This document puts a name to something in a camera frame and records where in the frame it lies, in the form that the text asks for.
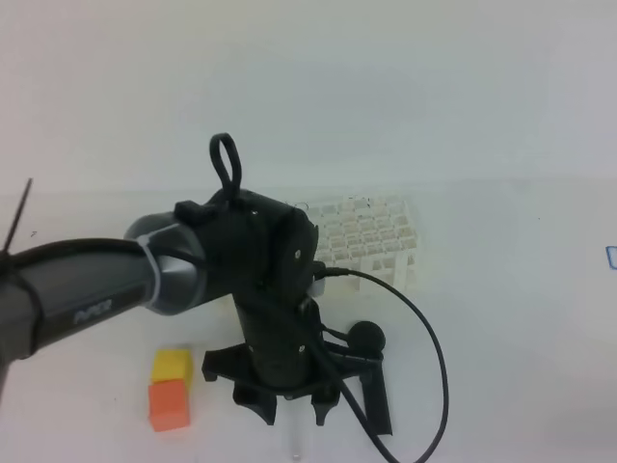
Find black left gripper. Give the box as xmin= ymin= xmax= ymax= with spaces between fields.
xmin=201 ymin=288 xmax=386 ymax=426

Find clear glass test tube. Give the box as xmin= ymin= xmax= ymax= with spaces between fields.
xmin=286 ymin=398 xmax=305 ymax=462

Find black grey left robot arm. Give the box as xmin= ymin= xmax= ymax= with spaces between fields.
xmin=1 ymin=190 xmax=391 ymax=435

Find white test tube rack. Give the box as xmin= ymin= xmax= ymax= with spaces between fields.
xmin=293 ymin=195 xmax=420 ymax=292

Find orange foam cube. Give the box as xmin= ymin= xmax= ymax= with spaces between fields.
xmin=148 ymin=379 xmax=191 ymax=432

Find yellow foam cube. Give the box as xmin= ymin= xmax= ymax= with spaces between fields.
xmin=150 ymin=348 xmax=194 ymax=388

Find black zip tie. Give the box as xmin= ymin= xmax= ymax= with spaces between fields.
xmin=1 ymin=177 xmax=34 ymax=263

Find black scoop with handle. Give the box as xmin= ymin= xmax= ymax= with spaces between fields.
xmin=347 ymin=321 xmax=392 ymax=436

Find black camera cable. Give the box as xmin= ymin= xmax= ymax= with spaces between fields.
xmin=308 ymin=265 xmax=450 ymax=463

